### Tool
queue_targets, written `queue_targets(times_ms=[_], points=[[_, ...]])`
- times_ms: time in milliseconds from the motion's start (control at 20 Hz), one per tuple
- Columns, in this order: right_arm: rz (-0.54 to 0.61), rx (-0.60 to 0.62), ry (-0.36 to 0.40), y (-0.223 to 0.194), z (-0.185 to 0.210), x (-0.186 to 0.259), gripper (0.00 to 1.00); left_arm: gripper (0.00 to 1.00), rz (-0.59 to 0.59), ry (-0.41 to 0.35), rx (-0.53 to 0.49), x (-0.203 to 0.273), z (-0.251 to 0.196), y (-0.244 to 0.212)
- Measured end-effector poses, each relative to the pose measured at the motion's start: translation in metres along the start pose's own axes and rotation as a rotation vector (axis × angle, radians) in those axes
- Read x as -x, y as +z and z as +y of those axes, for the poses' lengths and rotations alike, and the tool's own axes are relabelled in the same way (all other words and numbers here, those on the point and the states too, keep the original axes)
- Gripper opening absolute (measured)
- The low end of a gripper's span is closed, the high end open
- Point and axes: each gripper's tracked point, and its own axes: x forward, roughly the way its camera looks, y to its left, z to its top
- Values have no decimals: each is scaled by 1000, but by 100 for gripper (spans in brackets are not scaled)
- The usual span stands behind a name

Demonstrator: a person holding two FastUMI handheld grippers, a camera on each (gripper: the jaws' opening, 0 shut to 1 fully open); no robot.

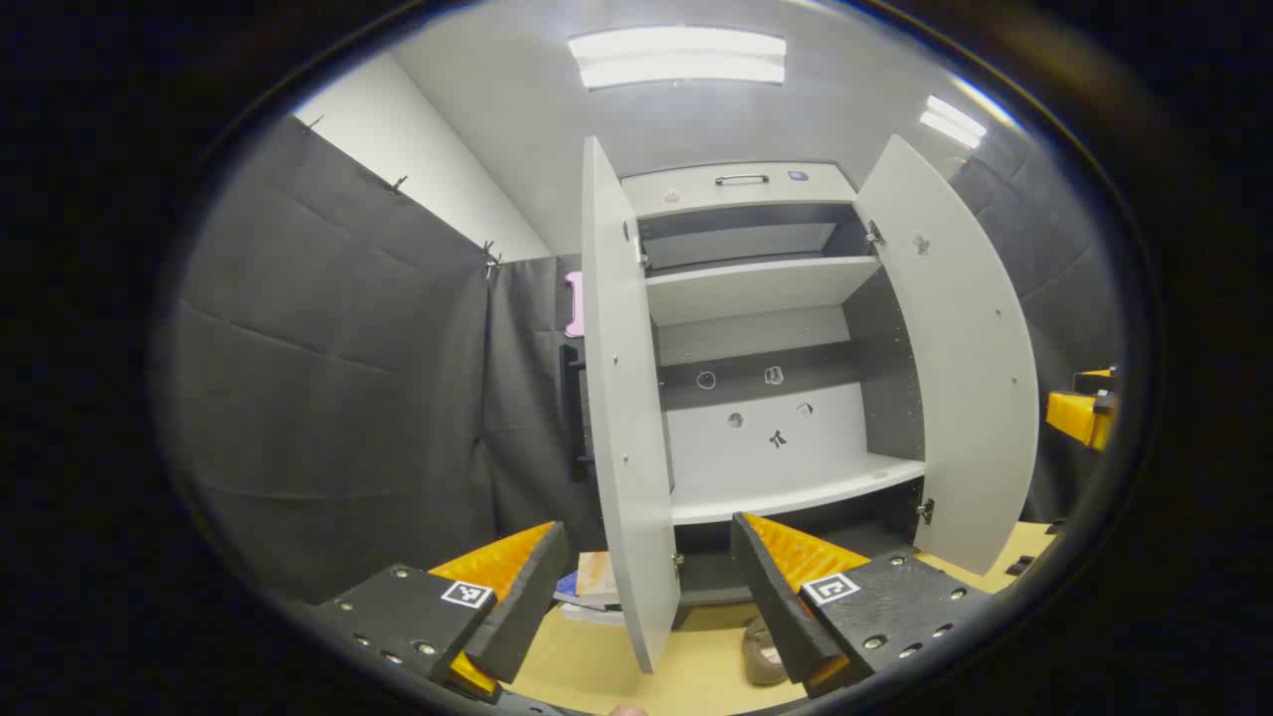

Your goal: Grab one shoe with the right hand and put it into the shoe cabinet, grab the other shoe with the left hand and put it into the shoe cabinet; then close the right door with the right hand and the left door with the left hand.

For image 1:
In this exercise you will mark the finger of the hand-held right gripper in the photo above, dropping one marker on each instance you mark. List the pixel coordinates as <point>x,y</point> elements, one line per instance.
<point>1096,380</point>
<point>1079,418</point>

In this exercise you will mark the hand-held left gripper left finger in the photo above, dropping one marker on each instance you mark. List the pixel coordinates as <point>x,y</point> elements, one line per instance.
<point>522,597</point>

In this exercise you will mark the grey cabinet door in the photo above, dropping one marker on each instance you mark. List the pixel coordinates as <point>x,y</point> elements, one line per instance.
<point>627,398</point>
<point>965,348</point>

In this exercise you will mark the large ceiling light panel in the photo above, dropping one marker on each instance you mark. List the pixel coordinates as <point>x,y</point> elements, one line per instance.
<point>676,58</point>

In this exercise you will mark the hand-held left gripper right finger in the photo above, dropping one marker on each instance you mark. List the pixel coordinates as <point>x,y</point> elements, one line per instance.
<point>771,607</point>

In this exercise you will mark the brown fuzzy shoe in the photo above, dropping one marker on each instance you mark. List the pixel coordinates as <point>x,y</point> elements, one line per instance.
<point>761,656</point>

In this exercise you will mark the dark blue book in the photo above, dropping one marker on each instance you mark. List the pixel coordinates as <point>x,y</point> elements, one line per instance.
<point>567,587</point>

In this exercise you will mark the small ceiling light panel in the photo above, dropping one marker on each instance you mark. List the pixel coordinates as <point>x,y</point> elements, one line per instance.
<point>953,121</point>

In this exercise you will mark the black backdrop cloth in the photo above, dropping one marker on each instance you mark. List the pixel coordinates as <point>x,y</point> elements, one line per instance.
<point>328,398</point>

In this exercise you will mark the grey shoe cabinet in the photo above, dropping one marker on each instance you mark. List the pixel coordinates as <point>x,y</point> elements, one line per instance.
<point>756,288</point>

